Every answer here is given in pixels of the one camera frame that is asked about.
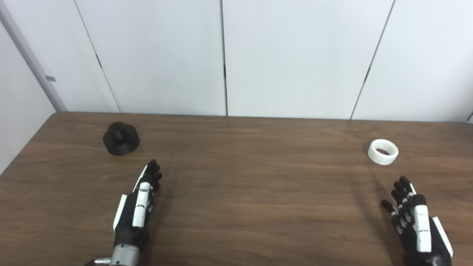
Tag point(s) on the white and black left hand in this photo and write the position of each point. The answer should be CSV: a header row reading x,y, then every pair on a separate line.
x,y
140,207

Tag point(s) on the gray wall corner post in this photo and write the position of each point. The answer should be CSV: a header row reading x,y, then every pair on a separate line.
x,y
35,61

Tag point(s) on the round black part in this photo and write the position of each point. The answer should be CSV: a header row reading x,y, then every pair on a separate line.
x,y
121,142

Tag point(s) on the white and black right hand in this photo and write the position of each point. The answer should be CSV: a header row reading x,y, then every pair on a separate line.
x,y
421,225

